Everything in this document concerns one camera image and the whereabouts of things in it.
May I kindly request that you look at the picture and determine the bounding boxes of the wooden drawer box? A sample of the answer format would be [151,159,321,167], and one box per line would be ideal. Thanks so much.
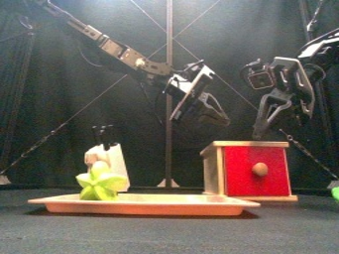
[199,140,299,202]

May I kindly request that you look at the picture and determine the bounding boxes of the white toy knife block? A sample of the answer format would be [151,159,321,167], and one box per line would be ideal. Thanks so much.
[84,142,132,193]

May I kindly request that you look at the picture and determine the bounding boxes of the cream rectangular tray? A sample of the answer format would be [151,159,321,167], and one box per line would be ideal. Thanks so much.
[26,192,261,217]

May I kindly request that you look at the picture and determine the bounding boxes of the green toy starfruit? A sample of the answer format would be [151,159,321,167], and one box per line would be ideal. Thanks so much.
[75,161,127,202]

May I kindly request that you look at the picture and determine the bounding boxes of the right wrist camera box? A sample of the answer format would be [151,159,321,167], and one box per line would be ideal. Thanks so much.
[240,59,276,91]

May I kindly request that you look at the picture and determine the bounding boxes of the vertical metal frame pole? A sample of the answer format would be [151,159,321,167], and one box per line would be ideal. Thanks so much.
[127,0,209,194]

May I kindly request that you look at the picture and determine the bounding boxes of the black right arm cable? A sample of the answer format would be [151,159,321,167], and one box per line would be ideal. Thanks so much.
[303,0,325,34]

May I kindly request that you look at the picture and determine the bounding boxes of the black toy knife handle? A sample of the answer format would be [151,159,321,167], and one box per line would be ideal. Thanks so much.
[91,125,103,147]
[100,124,115,152]

